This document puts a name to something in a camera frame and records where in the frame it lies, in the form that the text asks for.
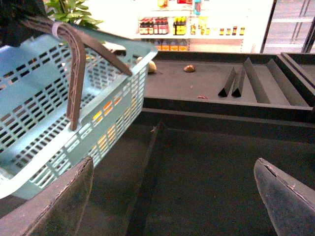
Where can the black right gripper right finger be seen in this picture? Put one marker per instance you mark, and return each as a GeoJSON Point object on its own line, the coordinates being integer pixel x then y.
{"type": "Point", "coordinates": [290, 203]}

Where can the black rear left tray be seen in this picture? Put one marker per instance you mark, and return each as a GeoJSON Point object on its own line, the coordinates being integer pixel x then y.
{"type": "Point", "coordinates": [273, 88]}

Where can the shelf of bottled sauces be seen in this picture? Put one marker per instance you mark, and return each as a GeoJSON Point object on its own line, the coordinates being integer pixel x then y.
{"type": "Point", "coordinates": [192, 25]}

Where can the black triangular divider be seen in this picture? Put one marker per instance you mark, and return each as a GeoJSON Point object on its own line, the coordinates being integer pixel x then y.
{"type": "Point", "coordinates": [233, 81]}

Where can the black tray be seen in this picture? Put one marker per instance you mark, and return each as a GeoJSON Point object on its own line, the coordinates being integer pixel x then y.
{"type": "Point", "coordinates": [273, 88]}
{"type": "Point", "coordinates": [187, 174]}

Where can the light blue plastic basket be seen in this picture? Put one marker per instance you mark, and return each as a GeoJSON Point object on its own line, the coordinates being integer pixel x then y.
{"type": "Point", "coordinates": [36, 144]}

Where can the green potted plant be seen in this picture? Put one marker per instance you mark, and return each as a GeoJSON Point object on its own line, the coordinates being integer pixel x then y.
{"type": "Point", "coordinates": [71, 12]}

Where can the black front left tray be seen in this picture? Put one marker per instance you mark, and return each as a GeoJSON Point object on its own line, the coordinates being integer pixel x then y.
{"type": "Point", "coordinates": [187, 174]}

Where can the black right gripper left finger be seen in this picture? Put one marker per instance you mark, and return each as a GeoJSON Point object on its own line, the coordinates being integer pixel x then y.
{"type": "Point", "coordinates": [55, 211]}

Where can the brown basket handle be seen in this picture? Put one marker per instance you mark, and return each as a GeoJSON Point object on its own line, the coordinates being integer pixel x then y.
{"type": "Point", "coordinates": [77, 40]}

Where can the pale round fruit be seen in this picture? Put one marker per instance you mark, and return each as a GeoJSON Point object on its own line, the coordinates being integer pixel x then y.
{"type": "Point", "coordinates": [152, 67]}

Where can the glass door refrigerator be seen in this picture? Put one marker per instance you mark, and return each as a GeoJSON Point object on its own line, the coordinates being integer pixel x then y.
{"type": "Point", "coordinates": [289, 26]}

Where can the brown round fruit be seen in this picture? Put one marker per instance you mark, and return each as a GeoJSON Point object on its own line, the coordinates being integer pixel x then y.
{"type": "Point", "coordinates": [189, 68]}

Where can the yellow orange mango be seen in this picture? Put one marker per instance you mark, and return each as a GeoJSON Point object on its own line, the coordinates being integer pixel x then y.
{"type": "Point", "coordinates": [117, 105]}

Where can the white zip tie right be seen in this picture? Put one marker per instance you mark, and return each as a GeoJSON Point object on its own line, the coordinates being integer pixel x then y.
{"type": "Point", "coordinates": [54, 30]}

